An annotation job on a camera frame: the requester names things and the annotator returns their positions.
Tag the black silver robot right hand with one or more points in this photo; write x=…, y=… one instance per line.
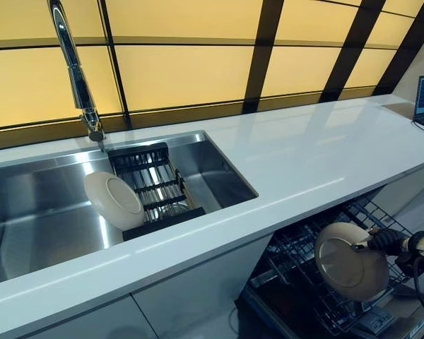
x=387, y=242

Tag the cream round plate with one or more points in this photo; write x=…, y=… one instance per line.
x=350, y=265
x=114, y=201

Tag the dishwasher door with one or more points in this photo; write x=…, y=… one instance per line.
x=374, y=323

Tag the white glossy cabinet door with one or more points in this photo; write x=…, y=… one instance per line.
x=198, y=282
x=74, y=321

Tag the black sink dish rack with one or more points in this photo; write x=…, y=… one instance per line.
x=152, y=176

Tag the stainless steel sink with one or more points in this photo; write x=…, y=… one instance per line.
x=39, y=197

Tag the chrome kitchen faucet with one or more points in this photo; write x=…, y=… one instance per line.
x=76, y=77

